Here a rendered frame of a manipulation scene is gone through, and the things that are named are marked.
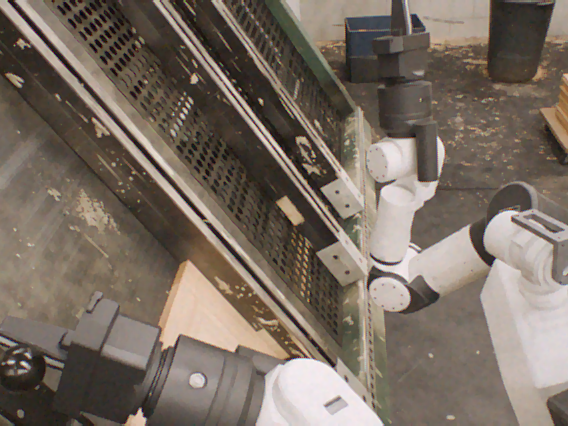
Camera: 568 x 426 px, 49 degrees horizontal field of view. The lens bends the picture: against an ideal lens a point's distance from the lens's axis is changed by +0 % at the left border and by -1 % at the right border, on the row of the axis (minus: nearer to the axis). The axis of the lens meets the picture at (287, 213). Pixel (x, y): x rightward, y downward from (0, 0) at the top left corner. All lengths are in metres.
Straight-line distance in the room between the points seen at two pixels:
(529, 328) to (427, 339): 1.88
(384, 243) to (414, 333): 1.63
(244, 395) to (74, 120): 0.53
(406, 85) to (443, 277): 0.35
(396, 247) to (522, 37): 4.13
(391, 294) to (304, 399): 0.66
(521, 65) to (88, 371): 4.92
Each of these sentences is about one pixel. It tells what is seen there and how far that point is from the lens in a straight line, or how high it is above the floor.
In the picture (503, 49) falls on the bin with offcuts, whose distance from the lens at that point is 5.23.
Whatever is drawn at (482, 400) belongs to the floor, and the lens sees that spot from 2.54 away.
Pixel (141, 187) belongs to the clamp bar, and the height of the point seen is 1.44.
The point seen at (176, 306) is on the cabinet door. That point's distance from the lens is 0.93.
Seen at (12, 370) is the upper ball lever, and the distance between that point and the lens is 0.53.
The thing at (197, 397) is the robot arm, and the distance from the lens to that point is 0.52.
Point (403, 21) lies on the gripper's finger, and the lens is 1.04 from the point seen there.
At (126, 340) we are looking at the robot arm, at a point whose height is 1.55.
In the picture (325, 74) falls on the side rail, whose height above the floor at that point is 1.06.
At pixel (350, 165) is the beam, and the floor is 0.89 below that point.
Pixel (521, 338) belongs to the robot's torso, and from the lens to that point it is 0.85.
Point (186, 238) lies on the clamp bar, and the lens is 0.98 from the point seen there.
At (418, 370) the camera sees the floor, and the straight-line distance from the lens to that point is 2.60.
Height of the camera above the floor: 1.90
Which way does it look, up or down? 33 degrees down
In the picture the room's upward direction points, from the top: 3 degrees counter-clockwise
